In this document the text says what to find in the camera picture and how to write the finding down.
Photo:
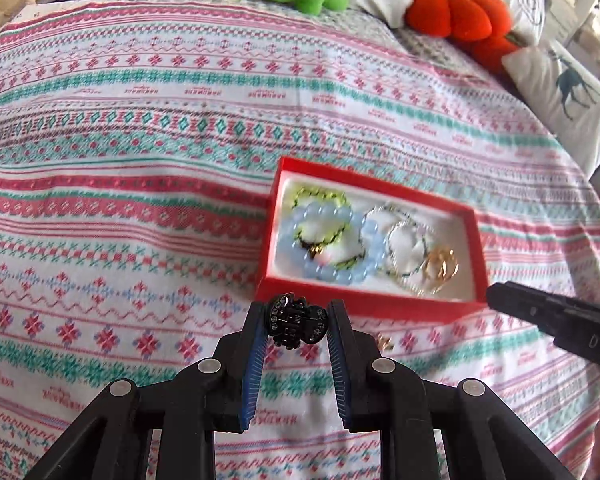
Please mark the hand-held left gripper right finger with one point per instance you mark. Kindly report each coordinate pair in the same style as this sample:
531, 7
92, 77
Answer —
339, 375

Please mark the red cardboard box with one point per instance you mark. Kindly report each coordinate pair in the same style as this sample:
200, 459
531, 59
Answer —
370, 306

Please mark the gold interlocked rings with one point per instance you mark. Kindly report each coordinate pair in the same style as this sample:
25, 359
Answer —
442, 265

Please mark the black rhinestone hair clip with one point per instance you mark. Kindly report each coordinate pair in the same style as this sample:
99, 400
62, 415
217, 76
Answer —
295, 320

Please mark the small gold earring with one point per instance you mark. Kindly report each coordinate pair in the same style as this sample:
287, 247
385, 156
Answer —
384, 343

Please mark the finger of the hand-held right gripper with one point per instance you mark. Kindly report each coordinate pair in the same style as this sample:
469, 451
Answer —
515, 300

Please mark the orange plush toy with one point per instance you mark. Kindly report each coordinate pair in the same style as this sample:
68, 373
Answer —
495, 52
455, 12

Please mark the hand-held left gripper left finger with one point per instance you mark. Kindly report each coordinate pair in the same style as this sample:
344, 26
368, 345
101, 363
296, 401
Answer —
252, 375

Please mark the deer print pillow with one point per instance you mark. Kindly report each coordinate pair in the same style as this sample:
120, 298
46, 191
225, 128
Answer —
560, 90

